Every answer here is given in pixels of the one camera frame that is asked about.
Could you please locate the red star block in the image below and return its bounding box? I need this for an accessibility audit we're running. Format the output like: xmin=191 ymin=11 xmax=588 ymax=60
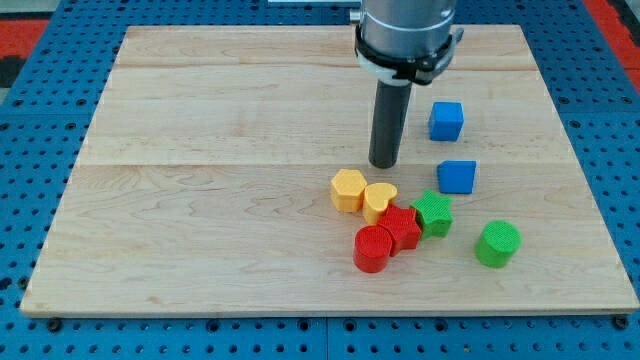
xmin=377 ymin=204 xmax=422 ymax=257

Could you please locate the upper blue cube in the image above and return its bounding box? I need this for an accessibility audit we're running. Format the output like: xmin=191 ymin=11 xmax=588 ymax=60
xmin=428 ymin=102 xmax=464 ymax=142

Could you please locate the yellow hexagon block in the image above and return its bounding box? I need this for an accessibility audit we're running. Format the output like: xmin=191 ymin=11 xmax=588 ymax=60
xmin=330 ymin=169 xmax=368 ymax=213

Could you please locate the light wooden board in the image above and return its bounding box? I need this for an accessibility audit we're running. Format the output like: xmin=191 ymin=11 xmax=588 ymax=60
xmin=20 ymin=25 xmax=639 ymax=318

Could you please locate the blue cube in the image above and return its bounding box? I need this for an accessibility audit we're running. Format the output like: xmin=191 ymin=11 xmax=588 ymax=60
xmin=436 ymin=160 xmax=477 ymax=194
xmin=428 ymin=102 xmax=464 ymax=142

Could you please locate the red cylinder block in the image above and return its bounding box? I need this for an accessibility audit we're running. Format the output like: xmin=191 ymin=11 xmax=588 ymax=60
xmin=352 ymin=225 xmax=393 ymax=273

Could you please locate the green cylinder block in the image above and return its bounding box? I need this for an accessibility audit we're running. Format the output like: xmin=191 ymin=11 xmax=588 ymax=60
xmin=474 ymin=220 xmax=522 ymax=268

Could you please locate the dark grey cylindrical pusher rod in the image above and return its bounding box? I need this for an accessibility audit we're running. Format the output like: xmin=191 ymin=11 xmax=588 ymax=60
xmin=369 ymin=81 xmax=412 ymax=169

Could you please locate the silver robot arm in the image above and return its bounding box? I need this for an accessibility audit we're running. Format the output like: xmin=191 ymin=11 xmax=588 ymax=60
xmin=354 ymin=0 xmax=464 ymax=169

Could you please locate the lower blue cube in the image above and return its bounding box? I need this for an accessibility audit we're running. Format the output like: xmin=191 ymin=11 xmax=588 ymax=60
xmin=436 ymin=160 xmax=477 ymax=194

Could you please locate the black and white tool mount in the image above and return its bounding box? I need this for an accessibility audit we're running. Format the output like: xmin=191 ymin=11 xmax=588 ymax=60
xmin=354 ymin=25 xmax=464 ymax=86

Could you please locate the green star block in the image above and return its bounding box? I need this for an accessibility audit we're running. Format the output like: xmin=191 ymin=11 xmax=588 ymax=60
xmin=411 ymin=189 xmax=453 ymax=240

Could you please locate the yellow heart block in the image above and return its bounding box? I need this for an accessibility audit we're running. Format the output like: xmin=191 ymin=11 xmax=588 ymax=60
xmin=362 ymin=183 xmax=398 ymax=225

